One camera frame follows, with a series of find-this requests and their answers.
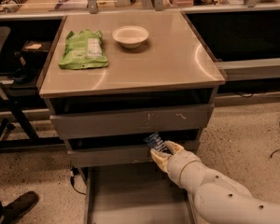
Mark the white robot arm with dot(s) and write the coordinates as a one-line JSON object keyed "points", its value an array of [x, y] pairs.
{"points": [[217, 198]]}

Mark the grey middle drawer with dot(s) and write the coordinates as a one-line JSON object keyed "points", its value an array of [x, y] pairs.
{"points": [[103, 156]]}

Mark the green snack bag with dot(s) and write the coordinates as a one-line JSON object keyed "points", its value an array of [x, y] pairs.
{"points": [[83, 50]]}

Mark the grey top drawer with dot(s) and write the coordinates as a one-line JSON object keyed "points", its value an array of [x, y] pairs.
{"points": [[132, 121]]}

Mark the black shoe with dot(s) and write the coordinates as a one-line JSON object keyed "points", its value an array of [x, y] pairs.
{"points": [[19, 207]]}

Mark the grey open bottom drawer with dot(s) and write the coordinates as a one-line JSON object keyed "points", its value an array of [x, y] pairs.
{"points": [[135, 194]]}

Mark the white paper bowl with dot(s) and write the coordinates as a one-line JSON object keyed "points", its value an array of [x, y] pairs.
{"points": [[130, 37]]}

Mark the grey drawer cabinet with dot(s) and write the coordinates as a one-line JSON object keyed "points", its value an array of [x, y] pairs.
{"points": [[170, 68]]}

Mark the dark blue rxbar wrapper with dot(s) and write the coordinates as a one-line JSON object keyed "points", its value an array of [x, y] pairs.
{"points": [[155, 142]]}

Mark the black box with label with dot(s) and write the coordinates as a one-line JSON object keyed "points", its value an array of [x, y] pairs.
{"points": [[35, 52]]}

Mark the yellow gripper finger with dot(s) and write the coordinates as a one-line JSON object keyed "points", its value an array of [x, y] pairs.
{"points": [[161, 159], [174, 147]]}

